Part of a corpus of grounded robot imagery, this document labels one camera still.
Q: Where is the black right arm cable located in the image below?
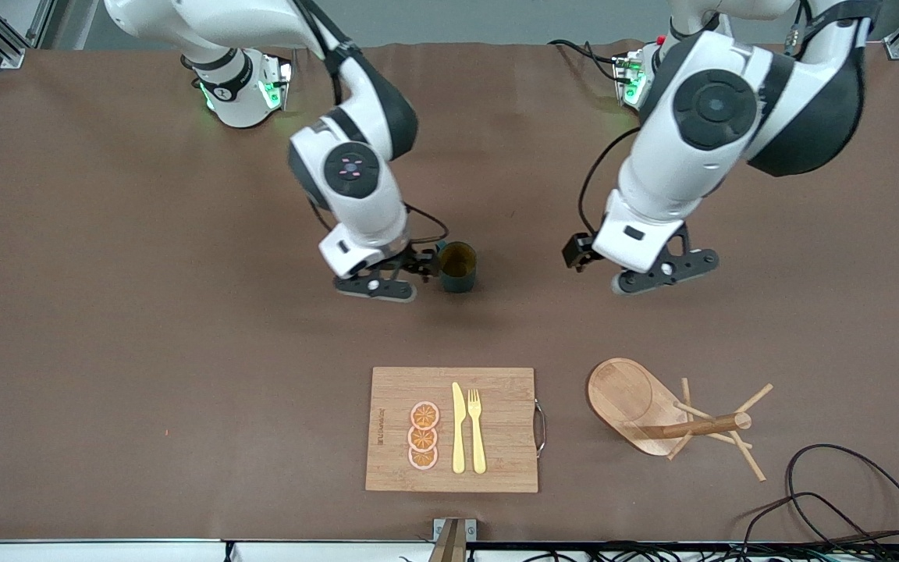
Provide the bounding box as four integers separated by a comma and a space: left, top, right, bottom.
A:
403, 201, 450, 244

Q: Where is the pale yellow knife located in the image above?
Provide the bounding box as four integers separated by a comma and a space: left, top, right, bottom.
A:
452, 382, 467, 475

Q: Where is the bamboo cutting board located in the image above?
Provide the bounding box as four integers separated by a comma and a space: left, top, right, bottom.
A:
365, 367, 540, 494

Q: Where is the wooden mug rack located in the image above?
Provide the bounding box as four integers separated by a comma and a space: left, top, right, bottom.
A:
586, 357, 774, 482

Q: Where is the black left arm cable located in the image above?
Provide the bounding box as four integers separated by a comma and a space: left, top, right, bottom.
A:
578, 127, 641, 235

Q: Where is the black cable small loop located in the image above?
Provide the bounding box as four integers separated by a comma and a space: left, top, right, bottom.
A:
742, 490, 876, 551

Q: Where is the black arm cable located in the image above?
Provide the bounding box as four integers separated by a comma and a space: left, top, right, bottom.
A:
403, 201, 450, 244
578, 127, 641, 235

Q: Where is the black base cable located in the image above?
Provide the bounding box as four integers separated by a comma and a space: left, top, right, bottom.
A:
549, 37, 626, 83

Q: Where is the metal bracket with brown bar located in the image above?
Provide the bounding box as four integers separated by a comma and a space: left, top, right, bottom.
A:
432, 518, 478, 562

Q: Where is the teal cup with handle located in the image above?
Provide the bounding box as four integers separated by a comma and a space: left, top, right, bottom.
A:
438, 241, 478, 294

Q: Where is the black cable large loop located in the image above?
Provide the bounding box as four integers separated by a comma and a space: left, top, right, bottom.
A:
785, 443, 899, 547

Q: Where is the pale yellow fork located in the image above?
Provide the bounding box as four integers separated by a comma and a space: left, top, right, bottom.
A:
468, 389, 488, 475

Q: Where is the brown table cover sheet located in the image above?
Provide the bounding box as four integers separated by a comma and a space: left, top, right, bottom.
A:
0, 41, 899, 543

